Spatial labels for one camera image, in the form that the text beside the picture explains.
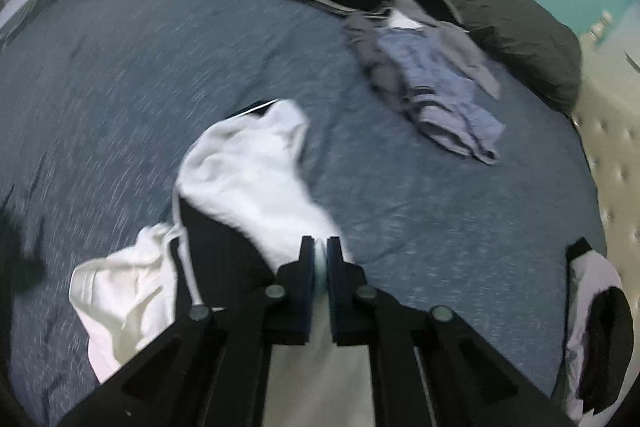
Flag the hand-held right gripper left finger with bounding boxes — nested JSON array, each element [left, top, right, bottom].
[[57, 236, 317, 427]]

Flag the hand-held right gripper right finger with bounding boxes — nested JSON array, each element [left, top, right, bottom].
[[326, 236, 576, 427]]

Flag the white polo shirt black trim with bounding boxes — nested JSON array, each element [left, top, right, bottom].
[[70, 99, 376, 427]]

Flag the folded grey and black clothes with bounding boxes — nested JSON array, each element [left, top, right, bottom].
[[565, 237, 635, 425]]

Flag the dark grey trousers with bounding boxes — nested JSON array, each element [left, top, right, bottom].
[[342, 14, 408, 115]]

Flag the blue plaid shorts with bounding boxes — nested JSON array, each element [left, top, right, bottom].
[[377, 27, 503, 165]]

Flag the blue heathered bed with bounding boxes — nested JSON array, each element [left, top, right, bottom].
[[0, 0, 608, 427]]

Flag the grey knit garment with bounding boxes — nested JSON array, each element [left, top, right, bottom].
[[395, 0, 502, 102]]

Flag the white cloth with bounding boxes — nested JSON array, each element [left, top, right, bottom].
[[387, 13, 421, 30]]

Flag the dark grey duvet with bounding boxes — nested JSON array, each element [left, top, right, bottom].
[[117, 0, 583, 115]]

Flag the cream tufted headboard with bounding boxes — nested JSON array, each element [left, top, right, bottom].
[[570, 9, 640, 308]]

